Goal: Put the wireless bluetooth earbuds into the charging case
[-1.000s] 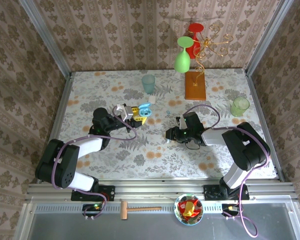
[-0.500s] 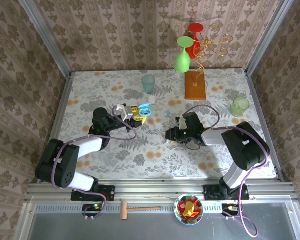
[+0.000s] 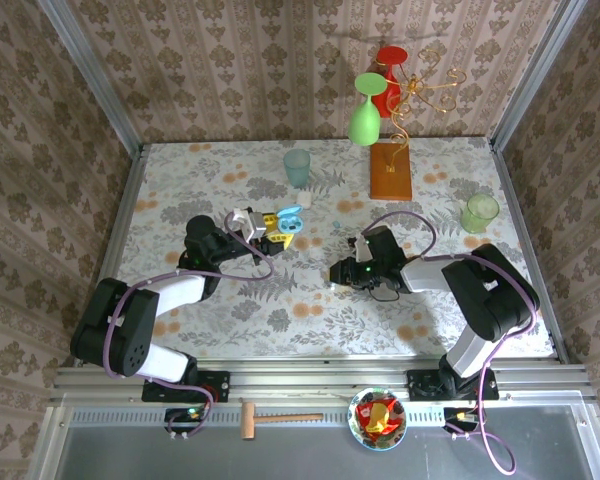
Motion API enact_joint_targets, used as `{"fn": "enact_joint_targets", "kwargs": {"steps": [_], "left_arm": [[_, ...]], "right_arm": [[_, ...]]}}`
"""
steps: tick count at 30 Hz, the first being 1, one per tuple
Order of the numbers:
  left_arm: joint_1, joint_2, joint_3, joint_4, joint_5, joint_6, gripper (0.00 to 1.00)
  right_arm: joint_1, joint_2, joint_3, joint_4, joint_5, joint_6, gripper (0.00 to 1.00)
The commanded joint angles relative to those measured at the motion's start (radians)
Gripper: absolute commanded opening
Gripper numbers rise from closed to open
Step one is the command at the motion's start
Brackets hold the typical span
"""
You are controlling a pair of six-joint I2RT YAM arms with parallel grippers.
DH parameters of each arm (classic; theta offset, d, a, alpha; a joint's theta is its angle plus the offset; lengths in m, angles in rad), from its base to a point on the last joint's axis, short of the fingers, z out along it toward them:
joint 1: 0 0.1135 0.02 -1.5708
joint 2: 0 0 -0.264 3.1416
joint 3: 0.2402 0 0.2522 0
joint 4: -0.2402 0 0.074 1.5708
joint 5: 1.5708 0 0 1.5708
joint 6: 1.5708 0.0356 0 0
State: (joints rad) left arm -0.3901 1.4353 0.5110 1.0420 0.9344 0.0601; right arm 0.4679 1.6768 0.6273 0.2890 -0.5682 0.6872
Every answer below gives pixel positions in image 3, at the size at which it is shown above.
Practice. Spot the patterned bowl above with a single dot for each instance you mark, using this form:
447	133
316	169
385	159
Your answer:
360	436

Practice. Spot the aluminium cross rail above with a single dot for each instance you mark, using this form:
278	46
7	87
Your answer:
305	382

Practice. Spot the aluminium side rail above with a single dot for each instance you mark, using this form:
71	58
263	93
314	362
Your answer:
112	250
511	200

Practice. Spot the yellow snack packet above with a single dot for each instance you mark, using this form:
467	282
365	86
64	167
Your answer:
377	417

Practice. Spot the blue earbud charging case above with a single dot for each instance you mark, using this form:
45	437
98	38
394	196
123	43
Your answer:
290	217

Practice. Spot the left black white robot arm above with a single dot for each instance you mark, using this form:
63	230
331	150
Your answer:
120	340

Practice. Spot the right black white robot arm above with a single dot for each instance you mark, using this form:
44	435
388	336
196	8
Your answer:
495	300

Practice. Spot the green plastic cup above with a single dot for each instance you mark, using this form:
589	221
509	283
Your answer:
480	215

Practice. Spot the blue plastic tumbler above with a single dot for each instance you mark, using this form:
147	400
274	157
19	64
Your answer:
296	170

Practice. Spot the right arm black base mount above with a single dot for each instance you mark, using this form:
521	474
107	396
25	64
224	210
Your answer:
420	387

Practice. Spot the red snack packet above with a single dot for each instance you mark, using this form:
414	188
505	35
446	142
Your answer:
366	411

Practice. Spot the green plastic wine glass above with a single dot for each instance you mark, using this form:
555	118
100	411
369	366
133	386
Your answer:
364	125

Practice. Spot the wooden mallet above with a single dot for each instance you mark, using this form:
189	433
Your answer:
249	420

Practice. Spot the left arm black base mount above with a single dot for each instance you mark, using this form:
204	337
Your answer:
220	387

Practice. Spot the red plastic wine glass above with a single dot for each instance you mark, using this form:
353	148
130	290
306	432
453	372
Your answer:
392	56

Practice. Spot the aluminium frame post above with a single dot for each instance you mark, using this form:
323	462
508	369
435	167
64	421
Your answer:
537	75
92	75

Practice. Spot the floral tablecloth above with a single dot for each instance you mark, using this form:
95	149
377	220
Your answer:
330	320

